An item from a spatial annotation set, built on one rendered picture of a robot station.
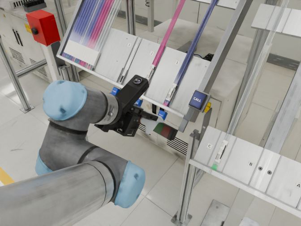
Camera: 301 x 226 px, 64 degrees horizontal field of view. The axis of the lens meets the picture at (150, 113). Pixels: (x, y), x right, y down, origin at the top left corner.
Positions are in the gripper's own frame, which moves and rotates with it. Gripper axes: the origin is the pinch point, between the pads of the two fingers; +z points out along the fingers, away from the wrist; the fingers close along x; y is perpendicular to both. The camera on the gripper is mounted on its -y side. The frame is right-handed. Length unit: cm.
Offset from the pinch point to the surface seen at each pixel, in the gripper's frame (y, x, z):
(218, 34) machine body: -55, -21, 81
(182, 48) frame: -33, -24, 50
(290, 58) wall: -89, 13, 195
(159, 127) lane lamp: 4.1, 0.5, 10.8
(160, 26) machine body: -47, -57, 72
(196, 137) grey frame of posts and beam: 2.0, 12.6, 15.7
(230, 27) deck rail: -34.2, 9.1, 8.7
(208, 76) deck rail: -17.9, 9.5, 8.7
